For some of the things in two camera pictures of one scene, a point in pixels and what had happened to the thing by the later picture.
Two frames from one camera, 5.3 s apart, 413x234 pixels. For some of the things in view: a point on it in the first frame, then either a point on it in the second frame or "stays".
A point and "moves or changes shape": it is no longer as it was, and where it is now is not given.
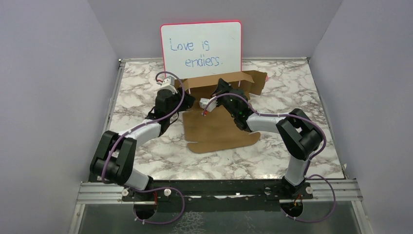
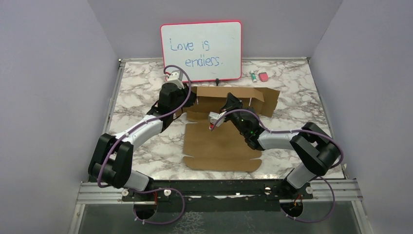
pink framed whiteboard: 196,48 stays
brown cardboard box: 215,129 moves or changes shape
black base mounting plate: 223,196 stays
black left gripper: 188,102 stays
